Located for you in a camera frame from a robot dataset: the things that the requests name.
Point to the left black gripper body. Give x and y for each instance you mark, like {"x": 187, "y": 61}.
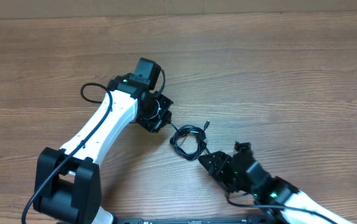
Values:
{"x": 154, "y": 117}

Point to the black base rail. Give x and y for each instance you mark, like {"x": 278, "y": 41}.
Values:
{"x": 252, "y": 219}

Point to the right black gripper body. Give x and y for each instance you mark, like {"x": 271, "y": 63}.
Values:
{"x": 231, "y": 181}

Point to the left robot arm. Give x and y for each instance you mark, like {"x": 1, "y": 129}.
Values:
{"x": 68, "y": 185}

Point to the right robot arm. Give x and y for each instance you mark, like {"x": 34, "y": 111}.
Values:
{"x": 248, "y": 185}

